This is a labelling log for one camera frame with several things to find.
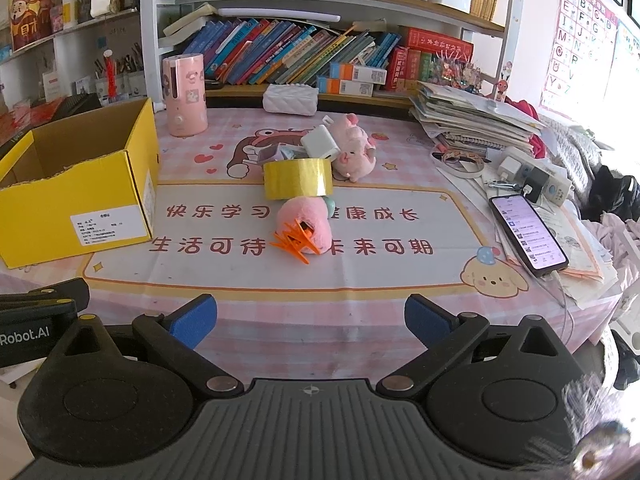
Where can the small reindeer figure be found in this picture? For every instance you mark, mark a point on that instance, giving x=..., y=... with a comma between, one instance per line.
x=501, y=85

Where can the orange clip bundle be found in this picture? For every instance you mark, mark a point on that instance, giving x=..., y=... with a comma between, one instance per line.
x=292, y=242

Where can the pink cylinder container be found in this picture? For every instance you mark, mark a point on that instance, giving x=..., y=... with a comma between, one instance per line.
x=185, y=95

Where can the white charger plug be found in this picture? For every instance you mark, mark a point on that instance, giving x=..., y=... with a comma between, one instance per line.
x=320, y=142

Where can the loose paper sheets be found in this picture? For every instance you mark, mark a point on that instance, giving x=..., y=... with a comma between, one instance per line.
x=585, y=255

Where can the yellow cardboard box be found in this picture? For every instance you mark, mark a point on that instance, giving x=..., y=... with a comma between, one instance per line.
x=50, y=210

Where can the red figure decoration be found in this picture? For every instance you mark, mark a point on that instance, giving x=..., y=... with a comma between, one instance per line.
x=30, y=17

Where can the beige lying book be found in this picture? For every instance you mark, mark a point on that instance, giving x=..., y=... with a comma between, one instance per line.
x=187, y=22

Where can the orange and white carton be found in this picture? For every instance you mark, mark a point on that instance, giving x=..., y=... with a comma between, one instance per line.
x=357, y=72
x=345, y=86

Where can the stack of papers and notebooks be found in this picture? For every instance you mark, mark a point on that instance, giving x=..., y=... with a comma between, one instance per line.
x=470, y=115

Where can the white power strip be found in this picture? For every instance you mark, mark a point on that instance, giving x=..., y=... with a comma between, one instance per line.
x=542, y=180

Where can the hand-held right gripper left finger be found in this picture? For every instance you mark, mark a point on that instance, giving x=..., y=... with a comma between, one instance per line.
x=194, y=318

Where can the colourful sticker display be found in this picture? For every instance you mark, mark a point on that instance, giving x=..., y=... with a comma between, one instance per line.
x=460, y=75

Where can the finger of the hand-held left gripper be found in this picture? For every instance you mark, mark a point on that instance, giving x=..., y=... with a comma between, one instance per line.
x=60, y=291

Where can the black smartphone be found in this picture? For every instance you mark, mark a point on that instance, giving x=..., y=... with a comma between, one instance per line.
x=527, y=232

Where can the alphabet wall poster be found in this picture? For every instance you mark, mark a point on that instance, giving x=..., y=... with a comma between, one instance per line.
x=580, y=45

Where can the row of colourful books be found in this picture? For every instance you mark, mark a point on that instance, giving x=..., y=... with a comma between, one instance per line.
x=280, y=50

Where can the dark cloth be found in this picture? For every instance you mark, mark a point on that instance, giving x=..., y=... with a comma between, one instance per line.
x=610, y=192

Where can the yellow tape roll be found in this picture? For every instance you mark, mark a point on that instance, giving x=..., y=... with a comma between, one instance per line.
x=297, y=180

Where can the thick red book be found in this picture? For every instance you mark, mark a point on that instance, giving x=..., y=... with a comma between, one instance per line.
x=437, y=42

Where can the white bookshelf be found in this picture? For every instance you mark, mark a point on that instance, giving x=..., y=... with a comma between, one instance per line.
x=148, y=35

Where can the pink red cloth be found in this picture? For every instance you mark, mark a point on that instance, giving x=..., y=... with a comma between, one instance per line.
x=525, y=112

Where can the white bottle yellow label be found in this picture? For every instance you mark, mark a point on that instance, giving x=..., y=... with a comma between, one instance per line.
x=70, y=12

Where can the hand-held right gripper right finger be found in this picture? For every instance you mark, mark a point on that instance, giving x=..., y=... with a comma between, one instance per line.
x=426, y=318

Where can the pink peach plush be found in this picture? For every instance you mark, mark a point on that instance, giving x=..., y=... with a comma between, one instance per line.
x=295, y=208

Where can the pink pig plush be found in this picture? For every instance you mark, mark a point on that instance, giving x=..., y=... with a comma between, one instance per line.
x=355, y=152

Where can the small red books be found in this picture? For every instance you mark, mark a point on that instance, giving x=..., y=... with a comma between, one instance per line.
x=407, y=67

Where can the red bottle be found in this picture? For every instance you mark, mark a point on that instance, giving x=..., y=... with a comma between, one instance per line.
x=109, y=75

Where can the white quilted tissue box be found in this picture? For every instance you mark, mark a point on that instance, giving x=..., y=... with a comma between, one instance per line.
x=290, y=100

